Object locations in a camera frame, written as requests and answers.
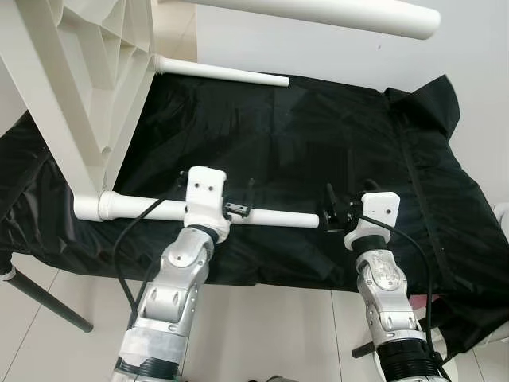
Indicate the white tapered plastic table leg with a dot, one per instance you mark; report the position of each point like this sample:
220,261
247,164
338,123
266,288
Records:
143,208
318,14
223,74

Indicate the white plastic children table top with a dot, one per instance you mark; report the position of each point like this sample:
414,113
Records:
71,79

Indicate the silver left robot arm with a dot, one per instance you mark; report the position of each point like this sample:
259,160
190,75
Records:
171,294

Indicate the black cloth table cover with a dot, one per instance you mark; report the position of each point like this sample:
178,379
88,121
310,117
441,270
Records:
318,143

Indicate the pink cloth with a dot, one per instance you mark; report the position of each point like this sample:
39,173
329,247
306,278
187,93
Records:
425,300

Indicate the black metal rod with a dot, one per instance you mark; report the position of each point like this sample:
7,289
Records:
48,301
363,348

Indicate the grey right robot foot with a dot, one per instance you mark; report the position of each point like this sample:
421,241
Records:
282,380

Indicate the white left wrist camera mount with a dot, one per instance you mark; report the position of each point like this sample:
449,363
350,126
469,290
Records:
207,195

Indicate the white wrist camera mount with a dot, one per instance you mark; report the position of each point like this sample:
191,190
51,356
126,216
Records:
378,211
207,195

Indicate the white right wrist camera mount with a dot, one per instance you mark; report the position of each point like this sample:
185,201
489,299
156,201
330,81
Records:
378,211

